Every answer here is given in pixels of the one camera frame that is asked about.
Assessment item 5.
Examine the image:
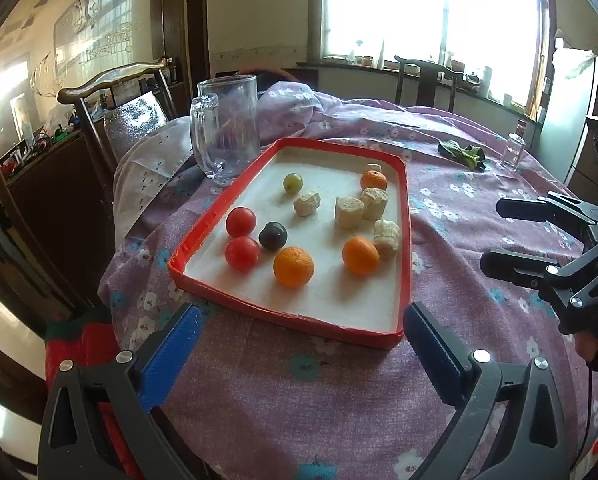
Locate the wooden chair near pitcher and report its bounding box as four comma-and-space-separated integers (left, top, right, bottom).
57, 55, 181, 181

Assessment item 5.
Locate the orange tangerine tray left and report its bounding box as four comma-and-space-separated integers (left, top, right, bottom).
273, 246, 315, 288

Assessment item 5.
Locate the red rimmed white tray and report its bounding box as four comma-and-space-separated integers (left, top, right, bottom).
168, 138, 412, 350

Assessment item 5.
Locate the dark wooden chair far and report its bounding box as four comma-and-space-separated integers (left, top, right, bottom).
393, 55, 464, 112

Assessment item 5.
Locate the small glass bottle red cap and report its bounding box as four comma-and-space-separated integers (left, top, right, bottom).
500, 119, 527, 171

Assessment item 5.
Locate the dark purple plum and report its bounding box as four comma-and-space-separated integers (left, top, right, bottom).
259, 221, 288, 252

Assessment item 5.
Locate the small red tomato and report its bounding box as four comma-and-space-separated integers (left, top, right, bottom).
225, 207, 256, 237

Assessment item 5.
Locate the person's right hand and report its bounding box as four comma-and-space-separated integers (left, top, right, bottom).
574, 330, 598, 365

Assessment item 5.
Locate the orange tangerine tray right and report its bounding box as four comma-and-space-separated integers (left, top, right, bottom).
341, 236, 380, 276

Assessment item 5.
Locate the large red tomato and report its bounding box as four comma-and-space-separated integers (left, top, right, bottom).
224, 236, 261, 273

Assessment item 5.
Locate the clear plastic pitcher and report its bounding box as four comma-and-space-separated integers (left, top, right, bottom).
189, 74, 261, 186

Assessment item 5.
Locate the green leafy vegetable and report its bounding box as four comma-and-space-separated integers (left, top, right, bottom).
438, 140, 486, 172

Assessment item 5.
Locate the round backed wooden chair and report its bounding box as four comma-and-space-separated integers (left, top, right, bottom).
237, 66, 299, 88

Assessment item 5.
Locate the purple floral tablecloth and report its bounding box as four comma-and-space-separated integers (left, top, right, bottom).
99, 82, 598, 479

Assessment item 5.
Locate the green grape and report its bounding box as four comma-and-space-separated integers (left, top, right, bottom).
282, 172, 303, 195

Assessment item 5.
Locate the orange tangerine tray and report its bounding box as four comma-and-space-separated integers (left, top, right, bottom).
273, 246, 315, 288
341, 236, 380, 276

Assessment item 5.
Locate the silver refrigerator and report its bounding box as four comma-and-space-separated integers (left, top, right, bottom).
531, 29, 598, 185

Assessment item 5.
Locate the red cloth under table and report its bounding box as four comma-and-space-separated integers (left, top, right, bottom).
44, 307, 144, 479

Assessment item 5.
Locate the orange tangerine from table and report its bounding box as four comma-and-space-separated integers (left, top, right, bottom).
360, 170, 388, 191

